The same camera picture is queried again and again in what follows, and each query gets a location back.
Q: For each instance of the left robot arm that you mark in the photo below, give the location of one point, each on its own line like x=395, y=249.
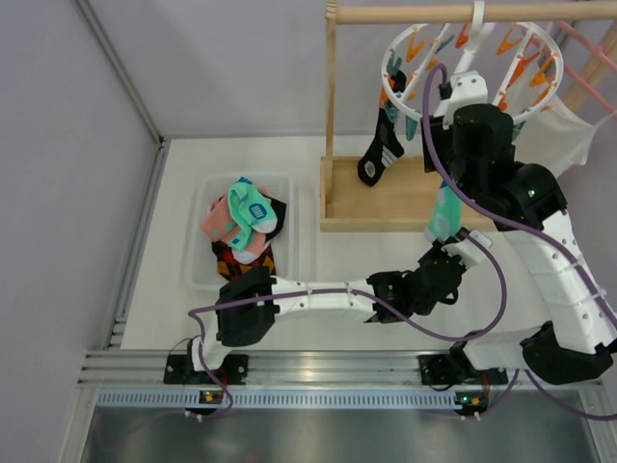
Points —
x=249, y=306

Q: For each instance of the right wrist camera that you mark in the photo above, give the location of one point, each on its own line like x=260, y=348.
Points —
x=467, y=88

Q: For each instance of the pink plastic hanger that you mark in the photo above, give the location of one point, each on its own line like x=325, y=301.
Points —
x=589, y=50

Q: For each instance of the mint green sock blue stripes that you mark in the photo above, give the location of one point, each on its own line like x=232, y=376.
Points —
x=250, y=210

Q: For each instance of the white cloth bag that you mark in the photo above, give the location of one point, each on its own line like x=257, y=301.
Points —
x=556, y=139

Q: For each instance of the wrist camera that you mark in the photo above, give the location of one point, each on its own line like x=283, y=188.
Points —
x=467, y=88
x=469, y=246

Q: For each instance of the argyle red orange black sock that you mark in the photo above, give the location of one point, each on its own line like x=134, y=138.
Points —
x=230, y=268

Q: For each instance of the slotted white cable duct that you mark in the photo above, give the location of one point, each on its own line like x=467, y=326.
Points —
x=293, y=399

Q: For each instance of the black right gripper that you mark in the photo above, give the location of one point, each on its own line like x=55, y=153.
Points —
x=435, y=150

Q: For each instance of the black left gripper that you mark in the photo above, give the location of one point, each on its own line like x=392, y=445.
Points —
x=444, y=260

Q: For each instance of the white plastic basket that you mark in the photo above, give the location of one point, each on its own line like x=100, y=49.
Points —
x=200, y=267

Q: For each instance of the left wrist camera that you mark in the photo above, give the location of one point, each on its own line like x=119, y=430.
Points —
x=469, y=246

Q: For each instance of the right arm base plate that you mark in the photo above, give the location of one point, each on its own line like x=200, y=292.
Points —
x=441, y=370

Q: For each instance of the white round clip hanger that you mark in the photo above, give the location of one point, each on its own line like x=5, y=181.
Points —
x=523, y=67

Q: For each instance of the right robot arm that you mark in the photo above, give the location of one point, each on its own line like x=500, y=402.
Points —
x=578, y=340

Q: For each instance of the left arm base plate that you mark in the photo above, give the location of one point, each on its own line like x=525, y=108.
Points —
x=179, y=371

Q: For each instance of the aluminium mounting rail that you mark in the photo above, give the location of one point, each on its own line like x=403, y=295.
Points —
x=266, y=368

